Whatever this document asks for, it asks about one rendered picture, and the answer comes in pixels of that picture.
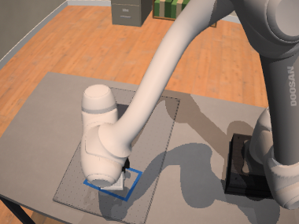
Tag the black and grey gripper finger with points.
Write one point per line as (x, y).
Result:
(126, 165)

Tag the blue tape outline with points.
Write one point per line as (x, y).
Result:
(112, 194)

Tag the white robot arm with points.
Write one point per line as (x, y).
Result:
(105, 148)

